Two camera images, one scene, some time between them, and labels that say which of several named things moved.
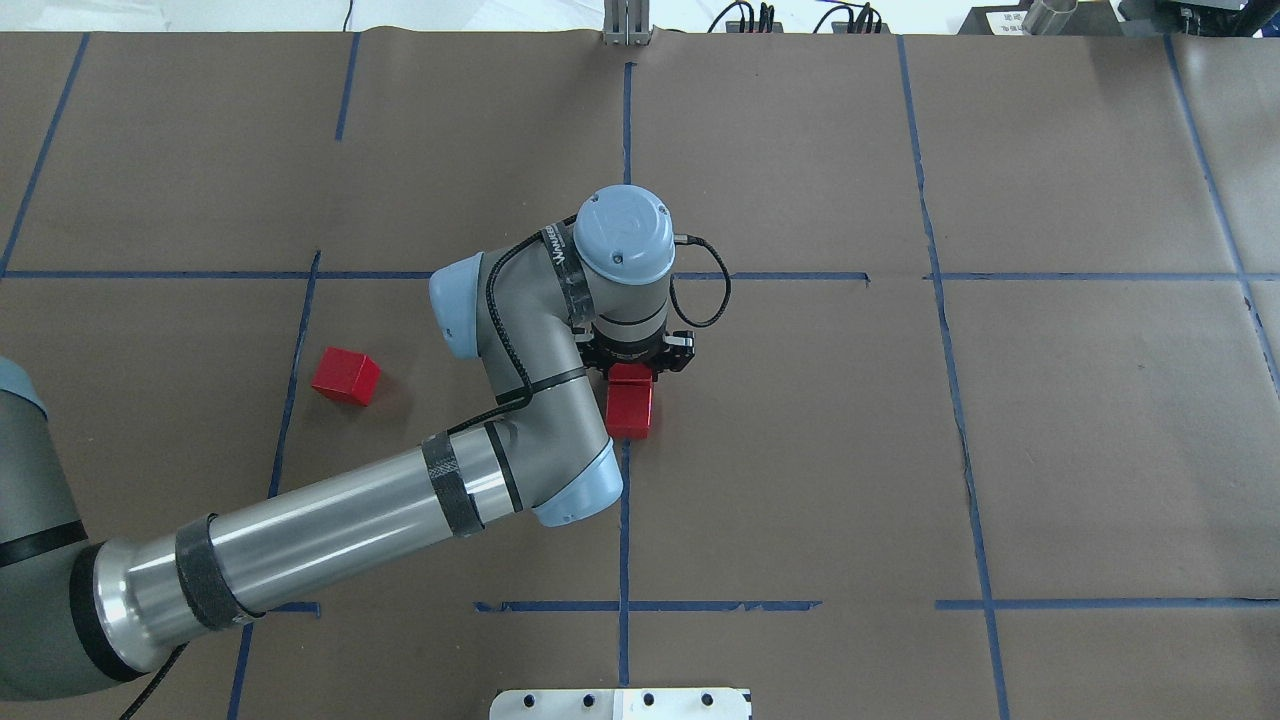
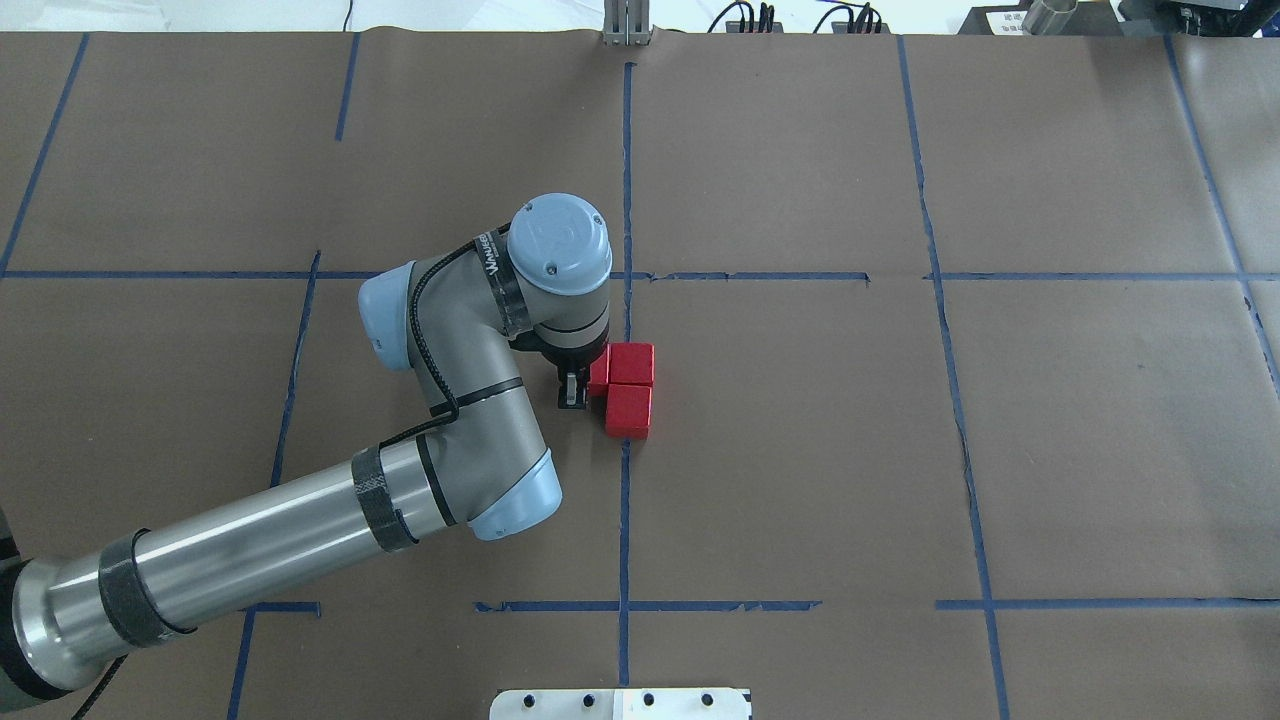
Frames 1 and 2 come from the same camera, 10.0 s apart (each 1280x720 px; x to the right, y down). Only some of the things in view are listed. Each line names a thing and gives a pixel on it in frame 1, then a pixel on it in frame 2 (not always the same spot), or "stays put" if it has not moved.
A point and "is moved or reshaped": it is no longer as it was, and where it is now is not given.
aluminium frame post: x=626 y=23 stays put
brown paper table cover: x=988 y=428 stays put
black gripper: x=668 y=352 → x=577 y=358
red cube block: x=349 y=375 is moved or reshaped
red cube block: x=629 y=410 stays put
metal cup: x=1048 y=17 stays put
